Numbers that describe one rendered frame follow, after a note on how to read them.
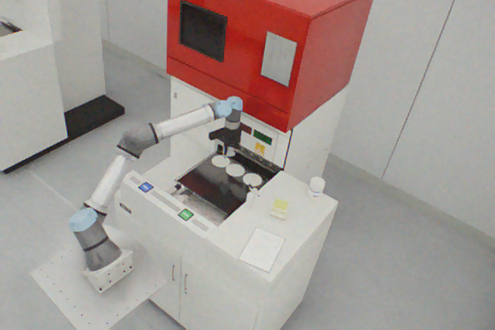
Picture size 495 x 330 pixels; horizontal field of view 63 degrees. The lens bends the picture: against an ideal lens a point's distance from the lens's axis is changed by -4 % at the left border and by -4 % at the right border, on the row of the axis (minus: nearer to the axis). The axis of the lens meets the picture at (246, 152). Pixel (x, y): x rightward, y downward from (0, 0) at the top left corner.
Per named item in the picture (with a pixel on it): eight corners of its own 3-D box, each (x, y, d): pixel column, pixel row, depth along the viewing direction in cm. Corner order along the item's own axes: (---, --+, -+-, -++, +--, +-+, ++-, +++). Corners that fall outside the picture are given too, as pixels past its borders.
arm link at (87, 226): (80, 251, 166) (64, 222, 164) (82, 243, 179) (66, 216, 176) (108, 237, 169) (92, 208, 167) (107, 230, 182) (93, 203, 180)
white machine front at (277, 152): (172, 126, 268) (174, 69, 243) (279, 188, 235) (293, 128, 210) (169, 127, 266) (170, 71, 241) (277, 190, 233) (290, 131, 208)
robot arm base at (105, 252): (100, 272, 165) (88, 250, 163) (83, 271, 175) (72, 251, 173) (128, 250, 176) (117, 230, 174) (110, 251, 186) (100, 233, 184)
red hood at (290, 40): (243, 38, 288) (255, -51, 252) (349, 83, 255) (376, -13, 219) (164, 73, 238) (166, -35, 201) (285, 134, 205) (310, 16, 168)
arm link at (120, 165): (67, 231, 175) (131, 119, 182) (70, 224, 189) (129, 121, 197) (93, 243, 179) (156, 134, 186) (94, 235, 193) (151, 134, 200)
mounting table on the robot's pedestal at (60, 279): (94, 359, 162) (89, 343, 153) (34, 289, 181) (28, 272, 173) (176, 291, 191) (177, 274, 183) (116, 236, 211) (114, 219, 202)
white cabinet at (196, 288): (188, 230, 309) (193, 141, 259) (300, 306, 270) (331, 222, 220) (122, 286, 266) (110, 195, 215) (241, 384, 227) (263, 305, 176)
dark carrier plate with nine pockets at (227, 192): (219, 151, 241) (219, 150, 241) (269, 180, 228) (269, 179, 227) (177, 180, 218) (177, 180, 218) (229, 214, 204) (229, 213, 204)
